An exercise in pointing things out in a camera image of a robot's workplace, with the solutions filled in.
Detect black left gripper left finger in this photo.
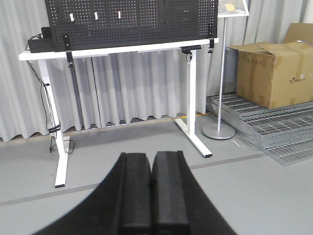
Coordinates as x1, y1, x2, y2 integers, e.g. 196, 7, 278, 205
36, 153, 152, 235

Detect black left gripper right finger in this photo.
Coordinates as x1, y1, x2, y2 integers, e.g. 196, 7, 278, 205
152, 151, 235, 235

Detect white standing desk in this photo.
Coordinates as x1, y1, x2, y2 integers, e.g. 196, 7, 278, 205
19, 38, 219, 188

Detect white curtain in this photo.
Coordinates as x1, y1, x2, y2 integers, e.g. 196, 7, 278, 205
0, 0, 313, 141

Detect stacked metal floor gratings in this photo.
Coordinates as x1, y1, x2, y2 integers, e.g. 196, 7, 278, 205
207, 94, 313, 166

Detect desk height control panel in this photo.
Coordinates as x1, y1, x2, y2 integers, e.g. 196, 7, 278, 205
181, 45, 201, 54

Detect large cardboard box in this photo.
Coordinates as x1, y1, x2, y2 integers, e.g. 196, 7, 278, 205
232, 23, 313, 109

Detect black left pegboard clamp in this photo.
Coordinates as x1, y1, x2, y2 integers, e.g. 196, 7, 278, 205
62, 33, 74, 68

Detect black pegboard clamp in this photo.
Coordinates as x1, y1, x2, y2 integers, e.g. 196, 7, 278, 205
208, 28, 215, 53
62, 33, 74, 68

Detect black box on desk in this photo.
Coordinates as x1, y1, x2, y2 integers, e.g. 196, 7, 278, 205
27, 26, 55, 53

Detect black right pegboard clamp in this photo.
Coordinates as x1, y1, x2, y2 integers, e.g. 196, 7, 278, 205
208, 28, 215, 53

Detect black perforated pegboard panel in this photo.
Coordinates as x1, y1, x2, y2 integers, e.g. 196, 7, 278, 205
45, 0, 219, 51

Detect silver sign stand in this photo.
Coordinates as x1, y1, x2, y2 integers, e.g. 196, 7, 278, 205
202, 0, 249, 140

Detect black hanging cable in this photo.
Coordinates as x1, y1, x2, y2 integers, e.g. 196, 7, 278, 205
26, 34, 74, 155

